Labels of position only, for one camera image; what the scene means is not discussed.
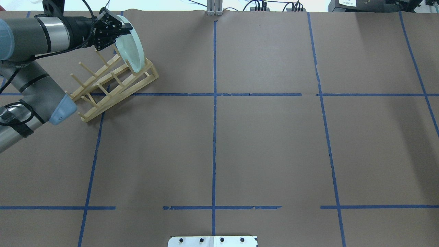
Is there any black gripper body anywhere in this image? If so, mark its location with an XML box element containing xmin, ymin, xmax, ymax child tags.
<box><xmin>93</xmin><ymin>8</ymin><xmax>126</xmax><ymax>51</ymax></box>

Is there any pale green plate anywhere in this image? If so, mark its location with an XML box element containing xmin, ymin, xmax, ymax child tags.
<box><xmin>115</xmin><ymin>28</ymin><xmax>145</xmax><ymax>73</ymax></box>

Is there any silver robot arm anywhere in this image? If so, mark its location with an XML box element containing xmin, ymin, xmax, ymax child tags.
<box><xmin>0</xmin><ymin>0</ymin><xmax>133</xmax><ymax>152</ymax></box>

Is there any wooden dish rack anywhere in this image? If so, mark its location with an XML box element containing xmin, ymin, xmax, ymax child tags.
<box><xmin>67</xmin><ymin>45</ymin><xmax>159</xmax><ymax>122</ymax></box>

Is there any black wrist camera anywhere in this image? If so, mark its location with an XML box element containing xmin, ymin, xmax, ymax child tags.
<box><xmin>42</xmin><ymin>0</ymin><xmax>65</xmax><ymax>17</ymax></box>

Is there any aluminium frame post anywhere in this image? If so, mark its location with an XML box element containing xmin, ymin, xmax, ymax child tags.
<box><xmin>206</xmin><ymin>0</ymin><xmax>224</xmax><ymax>16</ymax></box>

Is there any metal base plate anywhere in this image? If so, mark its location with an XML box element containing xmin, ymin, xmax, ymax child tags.
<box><xmin>167</xmin><ymin>235</ymin><xmax>258</xmax><ymax>247</ymax></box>

